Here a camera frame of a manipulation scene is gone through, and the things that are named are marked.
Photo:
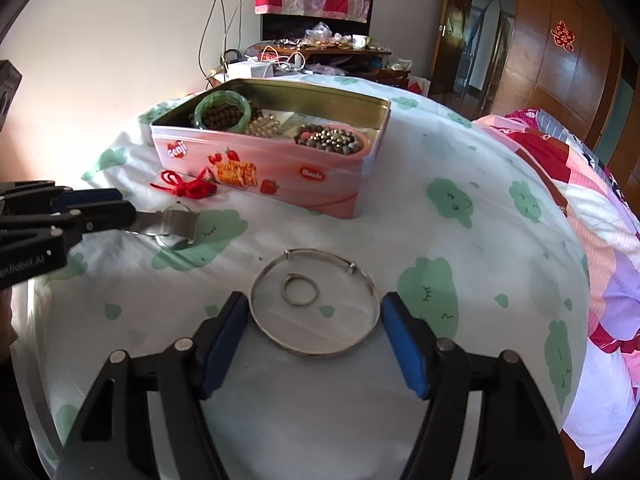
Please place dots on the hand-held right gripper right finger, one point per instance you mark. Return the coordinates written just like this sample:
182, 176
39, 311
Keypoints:
405, 345

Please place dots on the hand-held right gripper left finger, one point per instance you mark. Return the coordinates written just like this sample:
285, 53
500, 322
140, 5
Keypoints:
225, 345

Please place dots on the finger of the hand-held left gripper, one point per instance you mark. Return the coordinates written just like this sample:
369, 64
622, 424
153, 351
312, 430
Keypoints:
90, 197
110, 215

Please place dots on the silver wristwatch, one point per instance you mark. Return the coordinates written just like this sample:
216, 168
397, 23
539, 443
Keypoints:
177, 222

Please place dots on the silver bangle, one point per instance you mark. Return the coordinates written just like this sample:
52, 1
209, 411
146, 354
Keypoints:
310, 352

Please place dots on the green jade bangle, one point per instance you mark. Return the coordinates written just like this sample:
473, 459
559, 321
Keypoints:
240, 122

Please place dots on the pink tin box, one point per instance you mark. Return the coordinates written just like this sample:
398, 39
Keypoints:
300, 190

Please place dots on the pink bangle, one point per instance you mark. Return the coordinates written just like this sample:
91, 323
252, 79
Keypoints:
369, 141

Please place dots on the cloud-print tablecloth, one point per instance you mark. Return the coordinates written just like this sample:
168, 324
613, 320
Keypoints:
400, 240

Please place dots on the white cardboard box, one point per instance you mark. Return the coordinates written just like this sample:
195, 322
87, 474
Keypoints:
250, 71

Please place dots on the patchwork quilt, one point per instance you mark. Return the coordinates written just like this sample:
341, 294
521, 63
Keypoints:
575, 200

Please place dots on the black television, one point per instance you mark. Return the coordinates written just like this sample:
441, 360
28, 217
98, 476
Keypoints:
285, 30

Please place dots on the wooden television cabinet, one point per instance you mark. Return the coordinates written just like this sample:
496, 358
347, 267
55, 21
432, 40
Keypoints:
395, 77

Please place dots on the wooden wardrobe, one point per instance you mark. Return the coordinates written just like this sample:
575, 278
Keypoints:
550, 85

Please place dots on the white mug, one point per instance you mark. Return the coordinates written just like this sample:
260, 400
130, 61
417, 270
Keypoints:
359, 41

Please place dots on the wooden door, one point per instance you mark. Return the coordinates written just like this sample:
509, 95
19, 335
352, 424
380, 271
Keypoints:
455, 35

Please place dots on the red paper decoration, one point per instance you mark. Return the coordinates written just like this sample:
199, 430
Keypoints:
562, 35

